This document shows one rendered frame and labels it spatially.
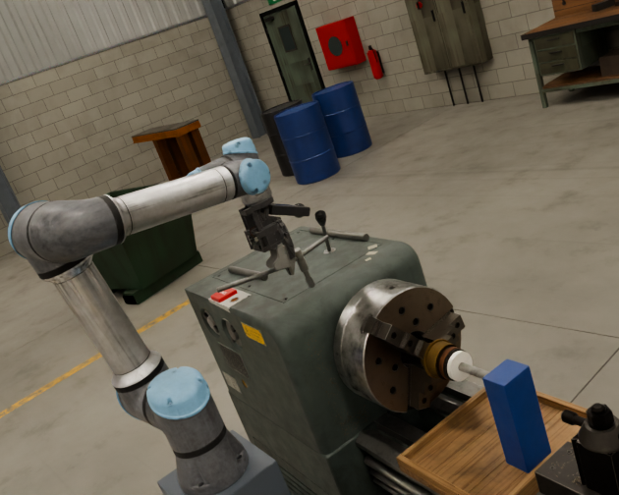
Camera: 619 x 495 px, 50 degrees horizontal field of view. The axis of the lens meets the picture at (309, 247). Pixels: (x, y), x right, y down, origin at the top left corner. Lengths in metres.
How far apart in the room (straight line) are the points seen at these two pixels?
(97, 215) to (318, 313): 0.66
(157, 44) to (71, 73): 1.68
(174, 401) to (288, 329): 0.40
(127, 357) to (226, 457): 0.29
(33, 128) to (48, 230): 10.37
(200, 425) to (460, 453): 0.61
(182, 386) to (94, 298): 0.25
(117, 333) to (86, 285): 0.12
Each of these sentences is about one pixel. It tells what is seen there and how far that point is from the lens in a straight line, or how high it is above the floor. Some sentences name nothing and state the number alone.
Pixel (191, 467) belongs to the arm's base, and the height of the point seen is 1.17.
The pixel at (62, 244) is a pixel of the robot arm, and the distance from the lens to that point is 1.24.
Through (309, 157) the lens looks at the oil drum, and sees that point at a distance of 8.03.
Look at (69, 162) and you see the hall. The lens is 11.72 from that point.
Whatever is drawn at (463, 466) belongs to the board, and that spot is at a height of 0.89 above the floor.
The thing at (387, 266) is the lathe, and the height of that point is 1.23.
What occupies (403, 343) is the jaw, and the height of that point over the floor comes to 1.15.
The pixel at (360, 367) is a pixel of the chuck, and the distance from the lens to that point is 1.58.
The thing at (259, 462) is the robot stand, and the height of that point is 1.10.
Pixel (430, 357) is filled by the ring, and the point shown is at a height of 1.11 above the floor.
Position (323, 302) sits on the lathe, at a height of 1.23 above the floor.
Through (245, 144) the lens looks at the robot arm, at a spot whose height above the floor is 1.67.
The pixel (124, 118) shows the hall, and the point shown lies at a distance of 12.12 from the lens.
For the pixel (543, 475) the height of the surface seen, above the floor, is 1.02.
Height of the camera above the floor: 1.90
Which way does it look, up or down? 19 degrees down
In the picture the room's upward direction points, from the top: 20 degrees counter-clockwise
